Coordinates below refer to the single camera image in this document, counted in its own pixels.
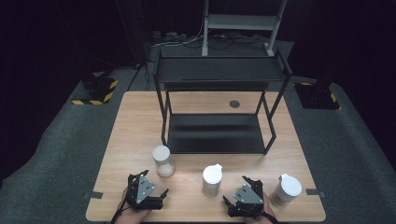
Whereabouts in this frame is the grey tape strip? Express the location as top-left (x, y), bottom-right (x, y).
top-left (82, 190), bottom-right (104, 201)
top-left (304, 188), bottom-right (328, 199)

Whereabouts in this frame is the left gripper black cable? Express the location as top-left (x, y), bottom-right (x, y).
top-left (110, 183), bottom-right (130, 224)

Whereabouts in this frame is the glass jar with grey lid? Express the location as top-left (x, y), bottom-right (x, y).
top-left (151, 145), bottom-right (176, 178)

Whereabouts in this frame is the tangle of floor cables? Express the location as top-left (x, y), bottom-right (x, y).
top-left (152, 31), bottom-right (270, 51)

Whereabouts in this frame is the white-lidded jar with white powder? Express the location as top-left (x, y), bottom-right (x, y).
top-left (202, 163), bottom-right (224, 198)

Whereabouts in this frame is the black power strip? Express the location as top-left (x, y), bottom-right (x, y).
top-left (152, 30), bottom-right (189, 43)

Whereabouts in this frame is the person's right hand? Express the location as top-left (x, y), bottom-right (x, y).
top-left (244, 190), bottom-right (276, 224)

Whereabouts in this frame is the black base with striped tape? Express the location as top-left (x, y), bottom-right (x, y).
top-left (293, 81), bottom-right (341, 110)
top-left (71, 73), bottom-right (120, 106)

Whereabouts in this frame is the black metal shelf rack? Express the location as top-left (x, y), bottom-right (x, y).
top-left (152, 48), bottom-right (294, 156)

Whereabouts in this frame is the white-lidded jar with brown powder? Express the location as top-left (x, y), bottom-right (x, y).
top-left (269, 173), bottom-right (303, 207)

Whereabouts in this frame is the black floor cable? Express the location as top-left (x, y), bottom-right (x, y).
top-left (126, 63), bottom-right (143, 91)

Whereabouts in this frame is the grey metal stand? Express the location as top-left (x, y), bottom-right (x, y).
top-left (201, 0), bottom-right (288, 58)

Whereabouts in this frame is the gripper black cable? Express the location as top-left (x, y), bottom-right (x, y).
top-left (110, 183), bottom-right (130, 224)
top-left (257, 209), bottom-right (280, 224)

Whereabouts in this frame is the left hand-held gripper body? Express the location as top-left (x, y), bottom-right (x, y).
top-left (125, 173), bottom-right (164, 211)

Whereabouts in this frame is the person's left hand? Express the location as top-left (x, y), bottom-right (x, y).
top-left (117, 188), bottom-right (153, 224)

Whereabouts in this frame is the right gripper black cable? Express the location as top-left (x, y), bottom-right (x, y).
top-left (257, 209), bottom-right (280, 224)

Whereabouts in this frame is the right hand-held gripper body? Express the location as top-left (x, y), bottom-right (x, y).
top-left (226, 179), bottom-right (266, 218)

